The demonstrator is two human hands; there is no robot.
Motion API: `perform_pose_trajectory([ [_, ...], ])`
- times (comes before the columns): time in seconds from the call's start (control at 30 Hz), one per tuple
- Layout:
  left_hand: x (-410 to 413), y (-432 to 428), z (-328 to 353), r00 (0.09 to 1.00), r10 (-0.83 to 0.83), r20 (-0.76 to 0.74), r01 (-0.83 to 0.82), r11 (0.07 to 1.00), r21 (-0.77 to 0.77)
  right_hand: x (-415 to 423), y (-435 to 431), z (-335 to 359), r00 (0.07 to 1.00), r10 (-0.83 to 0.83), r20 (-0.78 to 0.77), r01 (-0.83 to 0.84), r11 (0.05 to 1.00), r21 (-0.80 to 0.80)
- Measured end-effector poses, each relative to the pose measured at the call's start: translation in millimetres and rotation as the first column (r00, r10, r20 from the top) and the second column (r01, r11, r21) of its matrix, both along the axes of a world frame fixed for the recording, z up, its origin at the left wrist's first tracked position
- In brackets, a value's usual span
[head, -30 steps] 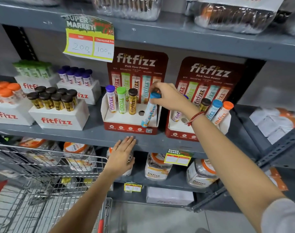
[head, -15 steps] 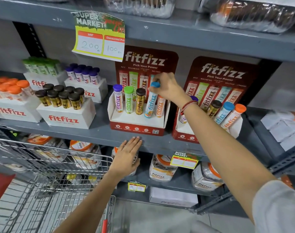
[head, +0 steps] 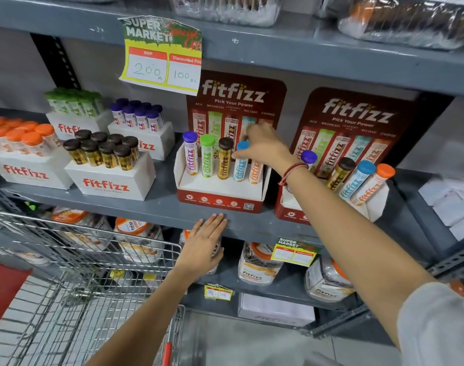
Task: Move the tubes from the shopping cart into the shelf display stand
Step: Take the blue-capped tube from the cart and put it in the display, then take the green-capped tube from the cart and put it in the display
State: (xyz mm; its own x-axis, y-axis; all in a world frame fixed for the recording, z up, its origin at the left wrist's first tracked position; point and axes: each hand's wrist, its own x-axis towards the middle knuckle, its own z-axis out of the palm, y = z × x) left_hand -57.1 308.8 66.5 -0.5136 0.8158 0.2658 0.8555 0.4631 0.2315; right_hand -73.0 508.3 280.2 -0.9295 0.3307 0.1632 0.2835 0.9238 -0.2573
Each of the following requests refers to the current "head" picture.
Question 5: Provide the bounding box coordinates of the flat white cardboard box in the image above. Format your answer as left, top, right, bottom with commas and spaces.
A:
237, 293, 316, 328

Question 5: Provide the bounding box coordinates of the grey metal shelving unit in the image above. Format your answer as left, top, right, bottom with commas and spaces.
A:
0, 0, 464, 347

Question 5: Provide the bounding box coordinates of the orange cap tablet tube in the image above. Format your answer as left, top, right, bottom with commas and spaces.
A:
350, 163, 396, 206

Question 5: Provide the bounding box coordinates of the person's left hand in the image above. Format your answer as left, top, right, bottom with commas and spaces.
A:
174, 213, 228, 283

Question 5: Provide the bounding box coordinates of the red cardboard display stand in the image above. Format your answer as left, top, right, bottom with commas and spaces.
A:
173, 70, 288, 215
274, 87, 420, 225

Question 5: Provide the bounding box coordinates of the group of green cap tubes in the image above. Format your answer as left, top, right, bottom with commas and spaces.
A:
44, 87, 105, 119

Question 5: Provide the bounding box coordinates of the red thread bracelet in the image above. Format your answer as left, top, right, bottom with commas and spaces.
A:
278, 162, 309, 187

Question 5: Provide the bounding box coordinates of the green and yellow price tag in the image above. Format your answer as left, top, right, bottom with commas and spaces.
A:
270, 237, 317, 267

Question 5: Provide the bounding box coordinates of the group of brown cap tubes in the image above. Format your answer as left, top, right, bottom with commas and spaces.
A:
63, 129, 140, 171

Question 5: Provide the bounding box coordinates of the group of orange cap tubes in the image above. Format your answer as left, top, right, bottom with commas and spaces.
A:
0, 116, 63, 157

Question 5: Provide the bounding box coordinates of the purple cap tablet tube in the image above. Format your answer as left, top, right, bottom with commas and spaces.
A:
300, 149, 319, 170
182, 131, 200, 176

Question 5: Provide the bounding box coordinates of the green cap tablet tube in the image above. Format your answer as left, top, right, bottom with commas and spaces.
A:
199, 133, 216, 178

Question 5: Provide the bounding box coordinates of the group of purple cap tubes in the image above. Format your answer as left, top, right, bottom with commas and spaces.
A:
109, 98, 166, 133

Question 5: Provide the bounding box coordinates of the stack of white packets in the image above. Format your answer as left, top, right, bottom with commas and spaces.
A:
418, 175, 464, 241

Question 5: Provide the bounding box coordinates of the person's right hand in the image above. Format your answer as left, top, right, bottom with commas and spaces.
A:
233, 122, 297, 176

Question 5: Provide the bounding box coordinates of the person's left forearm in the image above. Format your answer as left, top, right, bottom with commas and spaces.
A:
86, 267, 195, 366

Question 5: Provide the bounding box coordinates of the clear jar with orange lid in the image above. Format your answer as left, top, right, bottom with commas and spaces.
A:
178, 229, 222, 276
237, 241, 285, 286
50, 207, 113, 251
304, 257, 357, 304
113, 217, 164, 264

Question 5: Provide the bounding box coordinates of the red panel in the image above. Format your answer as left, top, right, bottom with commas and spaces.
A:
0, 258, 34, 338

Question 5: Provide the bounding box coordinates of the white sleeve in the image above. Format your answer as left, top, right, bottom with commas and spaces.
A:
397, 282, 464, 366

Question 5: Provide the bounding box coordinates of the white cardboard tube box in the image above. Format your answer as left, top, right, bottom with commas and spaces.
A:
108, 120, 175, 161
0, 148, 74, 190
45, 109, 114, 141
64, 151, 156, 202

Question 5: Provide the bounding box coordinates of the person's right forearm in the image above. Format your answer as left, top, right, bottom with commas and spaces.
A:
284, 167, 435, 349

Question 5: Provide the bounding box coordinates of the brown cap tablet tube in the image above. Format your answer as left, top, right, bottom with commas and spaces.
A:
326, 157, 357, 192
217, 137, 235, 180

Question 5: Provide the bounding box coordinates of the clear plastic food container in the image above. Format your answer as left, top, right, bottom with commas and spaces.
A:
337, 0, 464, 51
167, 0, 285, 28

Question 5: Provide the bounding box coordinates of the large paper price sign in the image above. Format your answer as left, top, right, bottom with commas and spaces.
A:
118, 15, 203, 97

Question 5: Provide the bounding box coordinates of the blue cap tablet tube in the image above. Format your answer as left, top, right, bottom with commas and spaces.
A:
232, 140, 251, 183
338, 160, 377, 201

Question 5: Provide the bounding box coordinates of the orange label tablet tube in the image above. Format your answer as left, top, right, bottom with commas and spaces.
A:
248, 160, 264, 185

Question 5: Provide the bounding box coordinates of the metal wire shopping cart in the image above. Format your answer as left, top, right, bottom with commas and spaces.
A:
0, 179, 187, 366

